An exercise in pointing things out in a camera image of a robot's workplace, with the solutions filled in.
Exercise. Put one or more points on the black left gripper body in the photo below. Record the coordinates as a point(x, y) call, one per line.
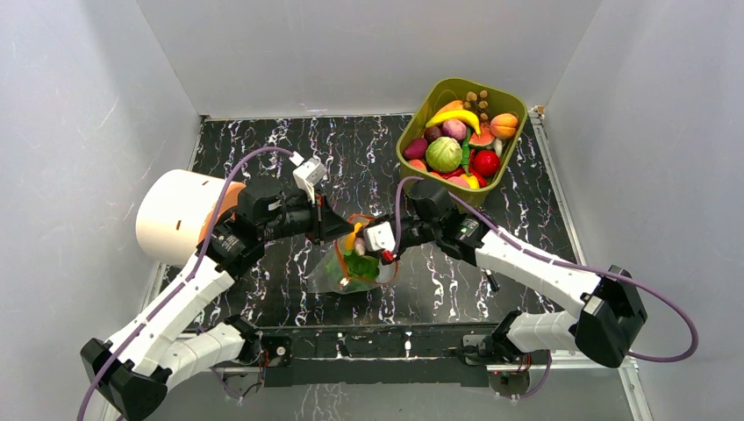
point(294, 220)

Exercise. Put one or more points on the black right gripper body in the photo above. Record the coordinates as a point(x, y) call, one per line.
point(398, 239)

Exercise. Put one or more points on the yellow bell pepper toy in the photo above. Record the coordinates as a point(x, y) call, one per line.
point(351, 238)

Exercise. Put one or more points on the green lettuce toy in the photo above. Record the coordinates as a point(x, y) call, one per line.
point(348, 272)

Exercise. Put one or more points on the clear zip top bag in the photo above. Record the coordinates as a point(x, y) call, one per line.
point(316, 282)

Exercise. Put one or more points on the pink sweet potato toy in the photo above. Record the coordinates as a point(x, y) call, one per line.
point(455, 129)

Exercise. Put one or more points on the orange pumpkin toy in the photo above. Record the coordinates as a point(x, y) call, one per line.
point(504, 126)

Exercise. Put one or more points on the brown nuts cluster toy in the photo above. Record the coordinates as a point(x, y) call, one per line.
point(476, 101)

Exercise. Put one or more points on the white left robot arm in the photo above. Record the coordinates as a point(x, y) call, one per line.
point(214, 231)

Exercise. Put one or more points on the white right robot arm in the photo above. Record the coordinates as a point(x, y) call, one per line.
point(600, 315)

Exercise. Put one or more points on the red chili pepper toy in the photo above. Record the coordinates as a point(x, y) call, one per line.
point(466, 180)

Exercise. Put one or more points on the pink peach toy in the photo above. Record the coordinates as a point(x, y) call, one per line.
point(419, 165)

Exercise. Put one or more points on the green cabbage toy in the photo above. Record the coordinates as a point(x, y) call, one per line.
point(444, 155)

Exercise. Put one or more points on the dark red beet toy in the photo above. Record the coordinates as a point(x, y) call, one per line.
point(416, 150)

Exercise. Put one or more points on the dark brown round toy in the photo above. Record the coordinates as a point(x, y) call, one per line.
point(432, 133)

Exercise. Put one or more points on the olive green plastic bin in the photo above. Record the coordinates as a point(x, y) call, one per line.
point(445, 91)

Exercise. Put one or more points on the green chili pepper toy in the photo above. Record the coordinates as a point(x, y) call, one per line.
point(465, 150)

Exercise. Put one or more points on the black white pen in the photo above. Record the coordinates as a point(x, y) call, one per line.
point(492, 280)

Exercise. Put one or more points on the watermelon slice toy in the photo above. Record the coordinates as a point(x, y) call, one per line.
point(484, 139)

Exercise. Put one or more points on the white orange cylinder roll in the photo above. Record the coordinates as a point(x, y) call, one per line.
point(173, 217)

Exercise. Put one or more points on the yellow banana toy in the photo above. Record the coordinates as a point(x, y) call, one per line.
point(467, 117)

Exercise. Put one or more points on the orange carrot toy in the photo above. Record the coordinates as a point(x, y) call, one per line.
point(456, 105)

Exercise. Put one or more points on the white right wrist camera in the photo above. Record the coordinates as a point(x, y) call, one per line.
point(379, 241)

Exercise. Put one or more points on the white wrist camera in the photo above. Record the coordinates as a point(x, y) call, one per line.
point(379, 241)
point(307, 174)

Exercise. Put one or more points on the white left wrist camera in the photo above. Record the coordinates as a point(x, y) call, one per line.
point(307, 174)

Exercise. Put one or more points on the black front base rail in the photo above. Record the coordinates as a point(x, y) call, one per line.
point(383, 354)

